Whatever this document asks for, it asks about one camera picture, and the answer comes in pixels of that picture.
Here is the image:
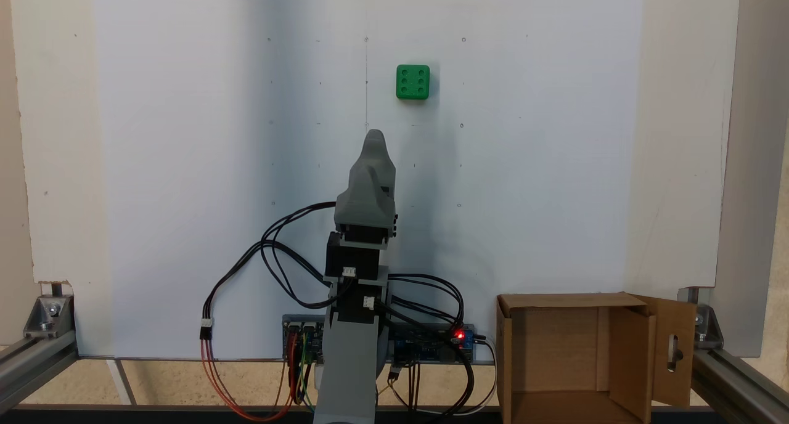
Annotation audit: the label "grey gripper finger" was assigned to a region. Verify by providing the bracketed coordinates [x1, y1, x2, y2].
[348, 129, 380, 194]
[372, 129, 396, 195]

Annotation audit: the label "green dice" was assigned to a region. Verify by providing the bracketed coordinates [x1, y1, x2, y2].
[396, 65, 431, 100]

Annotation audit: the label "circuit board with jumper pins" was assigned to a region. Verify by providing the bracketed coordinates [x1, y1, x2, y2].
[282, 315, 325, 364]

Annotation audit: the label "blue circuit board red LED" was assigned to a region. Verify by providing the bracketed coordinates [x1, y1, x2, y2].
[391, 324, 476, 365]

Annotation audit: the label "white paper sheet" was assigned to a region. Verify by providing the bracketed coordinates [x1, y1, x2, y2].
[92, 0, 645, 360]

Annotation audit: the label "brown cardboard box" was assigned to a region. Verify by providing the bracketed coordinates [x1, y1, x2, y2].
[496, 292, 697, 424]

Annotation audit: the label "black gripper cable bundle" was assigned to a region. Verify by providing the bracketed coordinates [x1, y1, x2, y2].
[260, 201, 338, 309]

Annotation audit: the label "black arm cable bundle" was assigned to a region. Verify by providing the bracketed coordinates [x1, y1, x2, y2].
[379, 274, 476, 414]

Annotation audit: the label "yellow green blue jumper wires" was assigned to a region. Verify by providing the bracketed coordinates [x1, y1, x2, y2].
[287, 332, 321, 412]

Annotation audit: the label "black cable with white connector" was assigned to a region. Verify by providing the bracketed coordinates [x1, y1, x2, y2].
[198, 240, 333, 341]

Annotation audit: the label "red and orange wires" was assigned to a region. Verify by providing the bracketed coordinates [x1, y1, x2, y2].
[200, 335, 300, 422]

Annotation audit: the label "metal corner bracket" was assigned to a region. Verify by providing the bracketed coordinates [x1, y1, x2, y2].
[695, 304, 724, 351]
[23, 295, 76, 340]

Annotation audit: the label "aluminium frame rail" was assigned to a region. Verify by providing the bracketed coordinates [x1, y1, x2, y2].
[0, 330, 80, 415]
[690, 347, 789, 424]

